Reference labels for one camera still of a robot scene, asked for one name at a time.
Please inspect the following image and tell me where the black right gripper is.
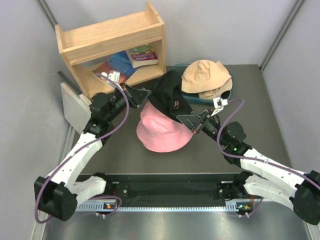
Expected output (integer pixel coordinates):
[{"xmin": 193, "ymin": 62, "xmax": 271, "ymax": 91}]
[{"xmin": 177, "ymin": 108, "xmax": 229, "ymax": 148}]

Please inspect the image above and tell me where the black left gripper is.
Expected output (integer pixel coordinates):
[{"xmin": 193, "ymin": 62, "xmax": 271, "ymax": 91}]
[{"xmin": 105, "ymin": 82, "xmax": 150, "ymax": 123}]

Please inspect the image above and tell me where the black hat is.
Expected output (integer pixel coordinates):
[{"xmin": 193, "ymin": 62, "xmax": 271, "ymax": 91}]
[{"xmin": 148, "ymin": 69, "xmax": 193, "ymax": 123}]

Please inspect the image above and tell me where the pink bucket hat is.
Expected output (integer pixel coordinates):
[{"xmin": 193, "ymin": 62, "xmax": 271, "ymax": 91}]
[
  {"xmin": 143, "ymin": 142, "xmax": 186, "ymax": 153},
  {"xmin": 136, "ymin": 102, "xmax": 193, "ymax": 144}
]

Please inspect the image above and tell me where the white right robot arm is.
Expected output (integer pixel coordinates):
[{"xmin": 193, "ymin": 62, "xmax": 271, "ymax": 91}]
[{"xmin": 177, "ymin": 110, "xmax": 320, "ymax": 225}]

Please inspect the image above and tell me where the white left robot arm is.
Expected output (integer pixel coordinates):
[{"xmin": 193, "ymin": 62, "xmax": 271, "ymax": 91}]
[{"xmin": 34, "ymin": 83, "xmax": 151, "ymax": 222}]

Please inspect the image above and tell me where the teal plastic basin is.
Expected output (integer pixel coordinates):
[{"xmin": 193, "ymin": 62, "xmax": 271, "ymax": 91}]
[{"xmin": 172, "ymin": 63, "xmax": 235, "ymax": 106}]

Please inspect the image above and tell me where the beige baseball cap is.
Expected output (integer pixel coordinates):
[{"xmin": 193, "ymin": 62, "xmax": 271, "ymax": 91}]
[{"xmin": 198, "ymin": 79, "xmax": 233, "ymax": 100}]

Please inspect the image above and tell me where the blue orange paperback book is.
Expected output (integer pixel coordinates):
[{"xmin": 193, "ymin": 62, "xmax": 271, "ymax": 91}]
[{"xmin": 92, "ymin": 51, "xmax": 139, "ymax": 88}]

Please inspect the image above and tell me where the green purple paperback book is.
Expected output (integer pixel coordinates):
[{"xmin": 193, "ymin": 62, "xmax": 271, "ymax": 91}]
[{"xmin": 125, "ymin": 43, "xmax": 159, "ymax": 69}]

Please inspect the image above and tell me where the beige bucket hat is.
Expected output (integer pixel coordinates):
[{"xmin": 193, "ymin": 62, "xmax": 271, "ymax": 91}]
[{"xmin": 181, "ymin": 59, "xmax": 232, "ymax": 94}]

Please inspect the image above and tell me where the wooden bookshelf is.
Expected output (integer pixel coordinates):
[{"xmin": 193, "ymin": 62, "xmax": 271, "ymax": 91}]
[{"xmin": 55, "ymin": 1, "xmax": 166, "ymax": 99}]

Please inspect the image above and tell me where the grey flat board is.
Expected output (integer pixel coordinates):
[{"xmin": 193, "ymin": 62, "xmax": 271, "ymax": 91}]
[{"xmin": 57, "ymin": 70, "xmax": 91, "ymax": 134}]

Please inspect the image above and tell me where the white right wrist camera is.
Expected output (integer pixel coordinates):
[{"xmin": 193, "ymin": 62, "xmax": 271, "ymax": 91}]
[{"xmin": 211, "ymin": 97, "xmax": 228, "ymax": 117}]

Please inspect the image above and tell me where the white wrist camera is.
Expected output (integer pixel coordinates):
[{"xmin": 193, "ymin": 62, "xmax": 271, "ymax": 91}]
[
  {"xmin": 211, "ymin": 97, "xmax": 228, "ymax": 117},
  {"xmin": 96, "ymin": 70, "xmax": 121, "ymax": 83}
]

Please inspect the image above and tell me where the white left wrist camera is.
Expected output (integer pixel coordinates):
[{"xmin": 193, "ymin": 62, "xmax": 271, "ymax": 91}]
[{"xmin": 96, "ymin": 70, "xmax": 121, "ymax": 83}]

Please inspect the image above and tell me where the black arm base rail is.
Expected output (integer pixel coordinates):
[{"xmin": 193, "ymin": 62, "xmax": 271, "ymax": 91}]
[{"xmin": 93, "ymin": 172, "xmax": 254, "ymax": 209}]

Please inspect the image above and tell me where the grey slotted cable duct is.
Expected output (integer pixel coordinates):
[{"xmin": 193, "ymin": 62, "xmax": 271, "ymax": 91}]
[{"xmin": 75, "ymin": 200, "xmax": 254, "ymax": 213}]

